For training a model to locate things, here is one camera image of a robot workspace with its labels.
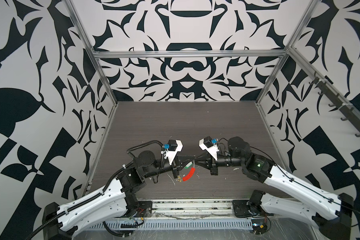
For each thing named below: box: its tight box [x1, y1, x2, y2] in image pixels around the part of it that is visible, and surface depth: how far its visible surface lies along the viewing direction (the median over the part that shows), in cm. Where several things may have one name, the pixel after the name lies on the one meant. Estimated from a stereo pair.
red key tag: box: [182, 167, 196, 182], surface depth 63 cm
